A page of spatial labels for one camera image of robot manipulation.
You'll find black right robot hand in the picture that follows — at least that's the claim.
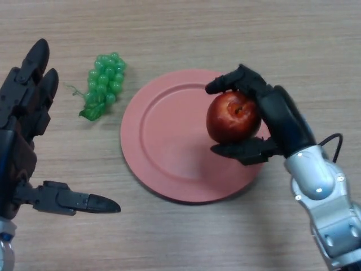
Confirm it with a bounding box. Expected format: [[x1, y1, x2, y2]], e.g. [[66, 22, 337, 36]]
[[205, 64, 318, 167]]

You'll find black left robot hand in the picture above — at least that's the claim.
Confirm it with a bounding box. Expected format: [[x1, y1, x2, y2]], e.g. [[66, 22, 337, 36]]
[[0, 38, 121, 221]]

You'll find red apple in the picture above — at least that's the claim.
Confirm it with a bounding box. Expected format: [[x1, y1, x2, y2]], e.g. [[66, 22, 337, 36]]
[[206, 90, 262, 145]]

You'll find pink round plate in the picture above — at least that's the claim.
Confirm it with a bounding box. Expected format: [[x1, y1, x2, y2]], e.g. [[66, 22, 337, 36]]
[[120, 69, 270, 204]]

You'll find green plastic grape bunch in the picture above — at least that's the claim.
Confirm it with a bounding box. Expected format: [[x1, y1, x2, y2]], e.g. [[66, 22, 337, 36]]
[[65, 51, 127, 123]]

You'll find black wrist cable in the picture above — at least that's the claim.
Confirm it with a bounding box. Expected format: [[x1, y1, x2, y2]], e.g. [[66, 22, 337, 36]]
[[320, 133, 344, 164]]

